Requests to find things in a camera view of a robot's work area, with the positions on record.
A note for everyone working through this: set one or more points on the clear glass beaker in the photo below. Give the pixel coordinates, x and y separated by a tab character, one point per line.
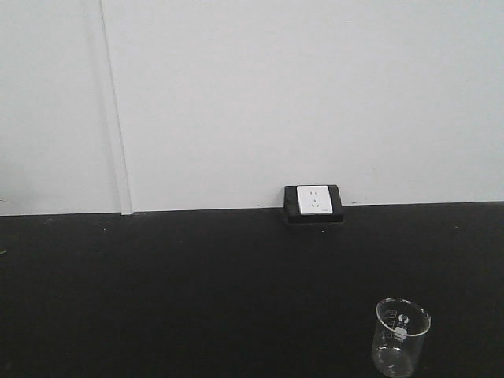
401	327

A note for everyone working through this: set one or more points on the black base white power socket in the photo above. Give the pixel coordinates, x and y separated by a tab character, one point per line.
312	205

